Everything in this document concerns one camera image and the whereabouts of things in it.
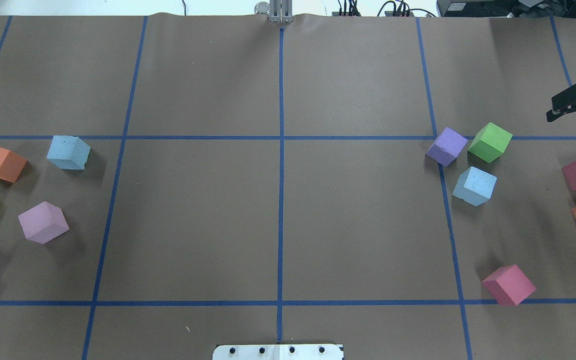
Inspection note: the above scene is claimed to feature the light blue block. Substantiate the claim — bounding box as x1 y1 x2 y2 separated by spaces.
46 135 91 171
452 166 498 207

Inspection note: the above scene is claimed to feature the green block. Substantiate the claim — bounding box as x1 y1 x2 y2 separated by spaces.
467 122 513 163

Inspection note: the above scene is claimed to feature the purple block right side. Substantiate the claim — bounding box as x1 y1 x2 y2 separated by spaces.
425 127 468 167

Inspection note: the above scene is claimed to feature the light pink block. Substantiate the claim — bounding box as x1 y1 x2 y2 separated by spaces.
18 201 70 244

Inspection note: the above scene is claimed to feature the orange block left side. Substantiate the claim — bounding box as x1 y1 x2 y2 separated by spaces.
0 147 28 183

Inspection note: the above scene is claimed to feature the pink block near pedestal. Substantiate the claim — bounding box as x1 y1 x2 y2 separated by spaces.
481 264 537 306

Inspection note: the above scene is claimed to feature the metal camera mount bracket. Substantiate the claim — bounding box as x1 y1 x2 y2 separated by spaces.
253 0 294 24

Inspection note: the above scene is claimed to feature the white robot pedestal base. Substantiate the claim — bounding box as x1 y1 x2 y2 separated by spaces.
212 343 345 360

